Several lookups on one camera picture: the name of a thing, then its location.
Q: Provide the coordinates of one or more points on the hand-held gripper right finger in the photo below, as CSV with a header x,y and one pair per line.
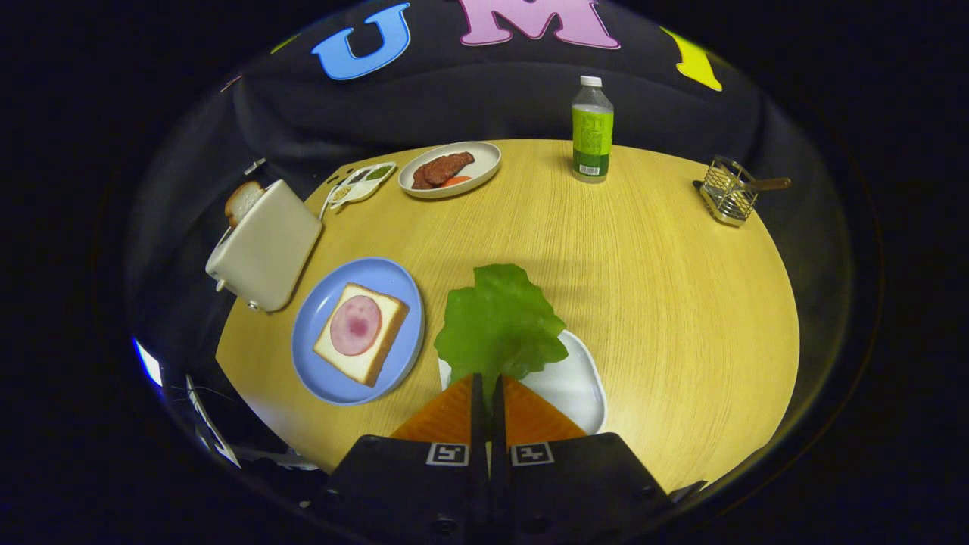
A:
x,y
575,484

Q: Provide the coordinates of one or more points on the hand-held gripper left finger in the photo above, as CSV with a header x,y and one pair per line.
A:
x,y
424,484

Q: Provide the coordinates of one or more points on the green lettuce leaf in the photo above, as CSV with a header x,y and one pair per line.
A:
x,y
500,325

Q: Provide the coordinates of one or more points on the toasted bread slice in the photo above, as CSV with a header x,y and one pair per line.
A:
x,y
242,203

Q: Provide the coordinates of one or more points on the white square plate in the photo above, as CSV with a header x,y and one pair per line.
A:
x,y
575,386

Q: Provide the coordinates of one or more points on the blue round plate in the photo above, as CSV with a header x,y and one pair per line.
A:
x,y
318,363

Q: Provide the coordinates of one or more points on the square white bread slice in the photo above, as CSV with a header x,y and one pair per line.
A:
x,y
390,318

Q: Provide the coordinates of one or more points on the pink ham slice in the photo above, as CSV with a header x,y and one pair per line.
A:
x,y
356,325

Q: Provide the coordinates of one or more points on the white toaster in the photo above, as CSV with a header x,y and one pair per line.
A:
x,y
265,250

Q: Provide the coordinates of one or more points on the white divided dish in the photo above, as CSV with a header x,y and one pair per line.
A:
x,y
363,189

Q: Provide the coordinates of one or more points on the pile of yellow beans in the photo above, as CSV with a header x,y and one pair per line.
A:
x,y
342,193

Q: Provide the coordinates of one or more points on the orange carrot slice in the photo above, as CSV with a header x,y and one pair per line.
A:
x,y
456,181

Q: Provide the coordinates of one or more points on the brown meat slice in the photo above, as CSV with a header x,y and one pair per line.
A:
x,y
450,165
422,178

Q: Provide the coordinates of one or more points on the pile of brown beans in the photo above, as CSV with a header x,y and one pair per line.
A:
x,y
358,176

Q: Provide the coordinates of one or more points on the pile of green beans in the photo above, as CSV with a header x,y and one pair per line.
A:
x,y
378,172

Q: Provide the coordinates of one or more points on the white round plate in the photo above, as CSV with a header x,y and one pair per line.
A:
x,y
484,155

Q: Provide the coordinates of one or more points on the green label plastic bottle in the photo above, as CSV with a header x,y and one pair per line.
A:
x,y
592,136

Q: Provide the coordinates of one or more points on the silver clip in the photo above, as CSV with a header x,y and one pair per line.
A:
x,y
255,166

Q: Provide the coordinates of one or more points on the black backdrop cloth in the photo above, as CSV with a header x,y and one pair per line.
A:
x,y
454,98

